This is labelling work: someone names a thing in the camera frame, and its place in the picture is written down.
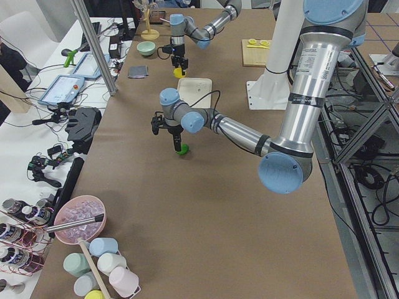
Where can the black device on desk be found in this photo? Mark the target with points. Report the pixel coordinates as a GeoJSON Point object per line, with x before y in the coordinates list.
{"type": "Point", "coordinates": [81, 127]}

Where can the grey blue cup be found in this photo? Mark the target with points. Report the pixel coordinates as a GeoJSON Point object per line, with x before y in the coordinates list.
{"type": "Point", "coordinates": [85, 284]}

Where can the yellow lemon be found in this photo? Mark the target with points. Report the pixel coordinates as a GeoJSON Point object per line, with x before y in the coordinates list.
{"type": "Point", "coordinates": [179, 73]}

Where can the white cup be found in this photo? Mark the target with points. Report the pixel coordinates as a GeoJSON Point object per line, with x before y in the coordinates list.
{"type": "Point", "coordinates": [107, 262]}

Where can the cream rabbit tray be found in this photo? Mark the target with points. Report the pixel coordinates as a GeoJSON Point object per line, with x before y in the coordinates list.
{"type": "Point", "coordinates": [192, 89]}

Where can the grey folded cloth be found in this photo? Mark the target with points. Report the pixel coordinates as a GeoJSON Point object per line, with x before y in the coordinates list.
{"type": "Point", "coordinates": [140, 71]}

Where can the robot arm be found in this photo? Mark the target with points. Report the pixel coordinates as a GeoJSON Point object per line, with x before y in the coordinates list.
{"type": "Point", "coordinates": [182, 26]}
{"type": "Point", "coordinates": [307, 40]}

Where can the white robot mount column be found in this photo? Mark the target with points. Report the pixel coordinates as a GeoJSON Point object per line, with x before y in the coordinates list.
{"type": "Point", "coordinates": [271, 90]}

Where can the wooden cup holder stick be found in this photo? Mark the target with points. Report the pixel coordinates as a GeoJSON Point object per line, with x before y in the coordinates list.
{"type": "Point", "coordinates": [85, 251]}

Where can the green cup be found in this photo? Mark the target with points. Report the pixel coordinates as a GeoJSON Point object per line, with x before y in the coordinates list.
{"type": "Point", "coordinates": [76, 264]}

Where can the yellow plastic knife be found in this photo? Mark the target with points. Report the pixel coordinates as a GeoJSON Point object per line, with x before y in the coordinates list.
{"type": "Point", "coordinates": [257, 47]}

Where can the green lime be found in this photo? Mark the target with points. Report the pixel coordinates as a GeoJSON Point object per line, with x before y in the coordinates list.
{"type": "Point", "coordinates": [183, 150]}

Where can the yellow cup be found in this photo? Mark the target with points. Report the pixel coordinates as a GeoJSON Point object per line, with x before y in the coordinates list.
{"type": "Point", "coordinates": [95, 294]}

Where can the pink bowl of ice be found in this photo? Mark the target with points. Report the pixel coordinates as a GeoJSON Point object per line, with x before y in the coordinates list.
{"type": "Point", "coordinates": [80, 208]}

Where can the aluminium frame post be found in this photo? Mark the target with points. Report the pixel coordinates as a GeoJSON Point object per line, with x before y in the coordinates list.
{"type": "Point", "coordinates": [84, 19]}

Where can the mint green bowl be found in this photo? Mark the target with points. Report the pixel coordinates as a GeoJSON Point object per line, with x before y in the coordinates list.
{"type": "Point", "coordinates": [146, 48]}

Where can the teach pendant tablet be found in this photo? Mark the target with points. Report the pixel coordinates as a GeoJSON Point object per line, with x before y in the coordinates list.
{"type": "Point", "coordinates": [87, 67]}
{"type": "Point", "coordinates": [64, 89]}

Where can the pink cup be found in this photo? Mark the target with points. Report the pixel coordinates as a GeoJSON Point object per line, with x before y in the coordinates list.
{"type": "Point", "coordinates": [125, 282]}

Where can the wooden cutting board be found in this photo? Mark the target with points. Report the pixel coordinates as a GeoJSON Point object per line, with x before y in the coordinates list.
{"type": "Point", "coordinates": [254, 57]}

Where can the green handled tool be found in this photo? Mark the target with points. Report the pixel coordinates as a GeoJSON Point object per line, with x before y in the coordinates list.
{"type": "Point", "coordinates": [70, 54]}

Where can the wooden banana stand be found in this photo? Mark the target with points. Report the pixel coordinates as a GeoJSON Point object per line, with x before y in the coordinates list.
{"type": "Point", "coordinates": [149, 33]}

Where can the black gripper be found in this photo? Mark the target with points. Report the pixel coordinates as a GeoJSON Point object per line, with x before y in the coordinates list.
{"type": "Point", "coordinates": [174, 129]}
{"type": "Point", "coordinates": [178, 52]}

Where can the copper wire bottle rack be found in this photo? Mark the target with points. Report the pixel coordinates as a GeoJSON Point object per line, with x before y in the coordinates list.
{"type": "Point", "coordinates": [24, 242]}

